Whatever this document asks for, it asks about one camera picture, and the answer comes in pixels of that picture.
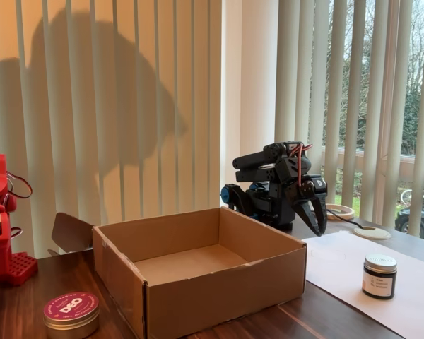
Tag dark jar with silver lid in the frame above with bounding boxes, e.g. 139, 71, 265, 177
361, 253, 399, 300

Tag open cardboard box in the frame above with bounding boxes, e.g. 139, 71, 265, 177
51, 206, 307, 339

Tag masking tape roll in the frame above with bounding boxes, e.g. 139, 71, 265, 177
324, 203, 355, 222

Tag black clamp with blue knob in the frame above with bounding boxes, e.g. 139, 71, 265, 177
220, 183, 255, 218

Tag black parked car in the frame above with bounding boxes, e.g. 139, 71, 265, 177
394, 206, 424, 243

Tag parked bicycle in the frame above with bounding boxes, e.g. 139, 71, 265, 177
397, 186, 424, 208

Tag white paper sheet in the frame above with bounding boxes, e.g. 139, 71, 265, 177
300, 230, 424, 339

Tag white vertical blinds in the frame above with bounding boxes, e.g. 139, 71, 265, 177
274, 0, 424, 244
0, 0, 223, 258

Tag round tin with red lid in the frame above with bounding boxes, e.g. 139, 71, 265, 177
42, 291, 101, 339

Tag red perforated block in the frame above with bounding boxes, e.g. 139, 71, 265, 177
1, 251, 39, 286

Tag black cable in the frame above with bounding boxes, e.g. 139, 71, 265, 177
326, 210, 367, 231

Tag white round cable grommet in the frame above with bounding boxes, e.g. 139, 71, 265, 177
353, 226, 392, 241

